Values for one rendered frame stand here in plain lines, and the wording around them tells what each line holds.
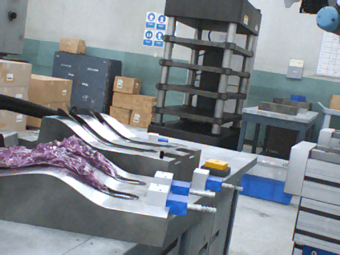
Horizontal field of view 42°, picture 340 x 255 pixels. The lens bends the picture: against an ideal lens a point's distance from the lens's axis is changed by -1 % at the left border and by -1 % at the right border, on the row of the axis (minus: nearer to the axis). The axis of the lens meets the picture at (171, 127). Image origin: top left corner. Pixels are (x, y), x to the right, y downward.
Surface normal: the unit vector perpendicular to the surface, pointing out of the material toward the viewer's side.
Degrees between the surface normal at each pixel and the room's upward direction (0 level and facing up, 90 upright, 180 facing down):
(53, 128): 90
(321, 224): 90
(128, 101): 88
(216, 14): 90
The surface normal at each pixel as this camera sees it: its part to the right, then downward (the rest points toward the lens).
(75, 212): -0.07, 0.12
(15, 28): 0.92, 0.18
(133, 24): -0.36, 0.07
